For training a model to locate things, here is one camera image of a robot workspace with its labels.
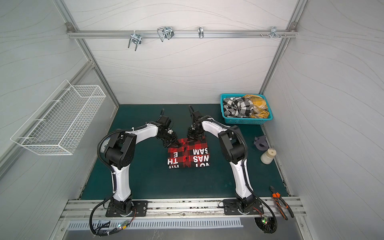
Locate dark grey plastic part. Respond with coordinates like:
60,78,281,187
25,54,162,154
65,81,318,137
254,135,269,152

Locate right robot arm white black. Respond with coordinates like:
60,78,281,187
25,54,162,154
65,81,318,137
188,105,278,234

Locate black white plaid shirt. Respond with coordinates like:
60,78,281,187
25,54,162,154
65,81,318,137
223,97,254,118

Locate metal bracket right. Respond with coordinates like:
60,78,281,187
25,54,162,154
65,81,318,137
260,27,287,39

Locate red black plaid shirt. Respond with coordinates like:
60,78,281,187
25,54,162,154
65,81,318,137
167,137,211,169

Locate aluminium crossbar rail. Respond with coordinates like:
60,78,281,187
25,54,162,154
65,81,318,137
67,29,298,39

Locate teal plastic basket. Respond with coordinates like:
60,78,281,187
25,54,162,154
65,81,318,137
221,94,273,125

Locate white wire basket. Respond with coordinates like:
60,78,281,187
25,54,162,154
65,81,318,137
10,80,106,156

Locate blue white ceramic bowl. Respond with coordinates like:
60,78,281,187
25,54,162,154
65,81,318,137
100,141,108,154

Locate yellow plaid shirt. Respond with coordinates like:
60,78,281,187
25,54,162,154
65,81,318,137
244,95,270,119

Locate white tape roll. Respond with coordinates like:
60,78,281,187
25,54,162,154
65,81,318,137
260,148,277,165

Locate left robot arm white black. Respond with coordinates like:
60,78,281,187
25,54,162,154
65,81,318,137
89,110,181,237

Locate black round fan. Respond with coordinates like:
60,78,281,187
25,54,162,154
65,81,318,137
254,217,278,234

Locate metal U-bolt clamp left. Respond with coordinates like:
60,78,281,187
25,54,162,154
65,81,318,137
128,33,142,51

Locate orange black pliers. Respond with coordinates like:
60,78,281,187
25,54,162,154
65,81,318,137
269,186,295,221

